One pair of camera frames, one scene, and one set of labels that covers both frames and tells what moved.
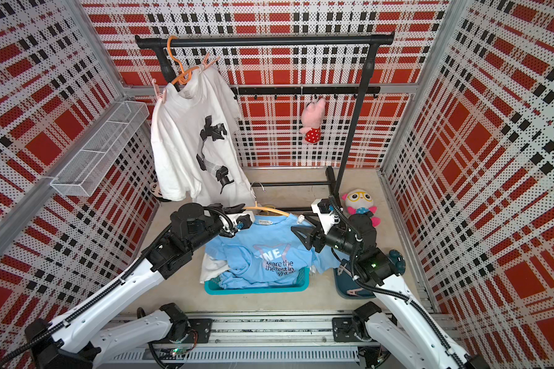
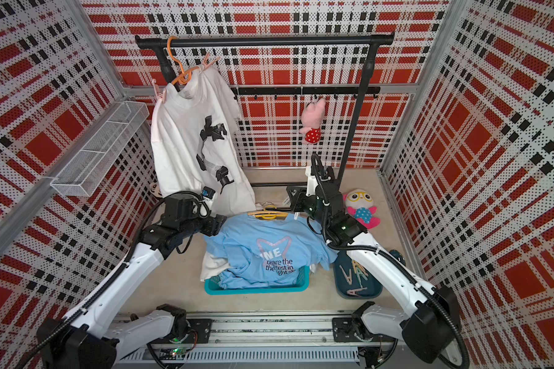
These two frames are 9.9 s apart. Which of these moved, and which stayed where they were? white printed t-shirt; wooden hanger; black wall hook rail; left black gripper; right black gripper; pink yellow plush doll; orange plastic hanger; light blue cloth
Moved: right black gripper; left black gripper; wooden hanger
Stayed: light blue cloth; orange plastic hanger; pink yellow plush doll; black wall hook rail; white printed t-shirt
